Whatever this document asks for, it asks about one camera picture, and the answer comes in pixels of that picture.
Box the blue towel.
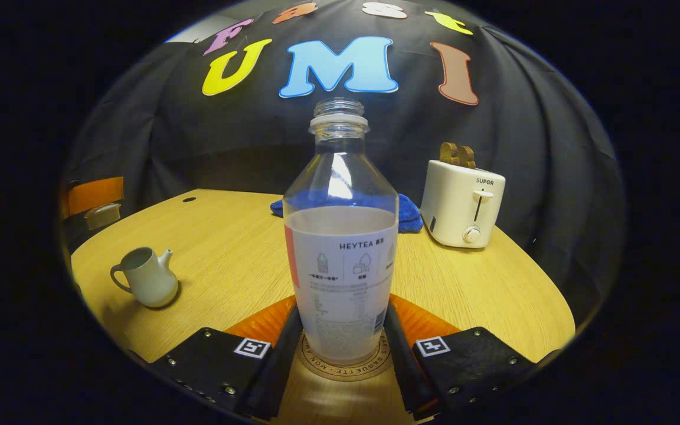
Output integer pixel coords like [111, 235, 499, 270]
[270, 192, 424, 234]

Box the white toaster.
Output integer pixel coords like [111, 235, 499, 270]
[420, 158, 506, 249]

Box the black backdrop cloth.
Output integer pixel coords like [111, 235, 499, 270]
[60, 0, 627, 319]

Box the white teacup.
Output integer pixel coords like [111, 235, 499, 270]
[110, 246, 180, 309]

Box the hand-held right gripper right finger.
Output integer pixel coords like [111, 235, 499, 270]
[382, 293, 540, 422]

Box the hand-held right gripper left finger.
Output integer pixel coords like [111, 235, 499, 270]
[150, 294, 304, 422]

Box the round cork coaster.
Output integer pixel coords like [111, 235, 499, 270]
[296, 329, 394, 382]

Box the white teacup lid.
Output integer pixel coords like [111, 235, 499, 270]
[84, 203, 123, 231]

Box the clear water bottle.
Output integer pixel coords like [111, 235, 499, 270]
[283, 98, 400, 364]

